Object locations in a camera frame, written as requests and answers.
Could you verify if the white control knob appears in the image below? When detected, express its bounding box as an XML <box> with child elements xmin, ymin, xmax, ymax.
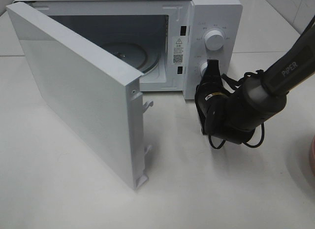
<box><xmin>204</xmin><ymin>28</ymin><xmax>225</xmax><ymax>51</ymax></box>
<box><xmin>199</xmin><ymin>62</ymin><xmax>208</xmax><ymax>77</ymax></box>

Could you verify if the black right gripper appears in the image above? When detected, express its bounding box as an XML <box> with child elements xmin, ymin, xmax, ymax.
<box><xmin>194</xmin><ymin>59</ymin><xmax>236</xmax><ymax>135</ymax></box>

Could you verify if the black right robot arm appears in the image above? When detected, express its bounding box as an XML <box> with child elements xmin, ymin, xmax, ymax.
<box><xmin>194</xmin><ymin>20</ymin><xmax>315</xmax><ymax>146</ymax></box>

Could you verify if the white warning label sticker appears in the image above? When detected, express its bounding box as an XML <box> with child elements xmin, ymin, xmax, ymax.
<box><xmin>171</xmin><ymin>36</ymin><xmax>187</xmax><ymax>65</ymax></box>

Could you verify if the glass microwave turntable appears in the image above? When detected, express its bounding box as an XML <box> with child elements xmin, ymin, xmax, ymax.
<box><xmin>102</xmin><ymin>42</ymin><xmax>160</xmax><ymax>74</ymax></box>

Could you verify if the white microwave door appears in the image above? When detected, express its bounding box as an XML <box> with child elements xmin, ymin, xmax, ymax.
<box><xmin>7</xmin><ymin>2</ymin><xmax>154</xmax><ymax>190</ymax></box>

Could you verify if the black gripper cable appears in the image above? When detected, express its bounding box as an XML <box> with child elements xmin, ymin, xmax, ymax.
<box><xmin>208</xmin><ymin>69</ymin><xmax>266</xmax><ymax>149</ymax></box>

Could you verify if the pink round plate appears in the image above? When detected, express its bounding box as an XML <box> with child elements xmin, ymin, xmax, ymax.
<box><xmin>310</xmin><ymin>137</ymin><xmax>315</xmax><ymax>160</ymax></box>

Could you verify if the lower white control knob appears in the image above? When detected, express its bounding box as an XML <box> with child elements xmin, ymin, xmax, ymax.
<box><xmin>199</xmin><ymin>62</ymin><xmax>208</xmax><ymax>77</ymax></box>

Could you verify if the white microwave oven body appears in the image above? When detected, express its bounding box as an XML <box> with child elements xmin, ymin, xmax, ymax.
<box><xmin>12</xmin><ymin>0</ymin><xmax>243</xmax><ymax>99</ymax></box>

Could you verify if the upper white control knob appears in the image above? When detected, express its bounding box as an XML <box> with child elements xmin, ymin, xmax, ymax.
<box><xmin>204</xmin><ymin>28</ymin><xmax>225</xmax><ymax>51</ymax></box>

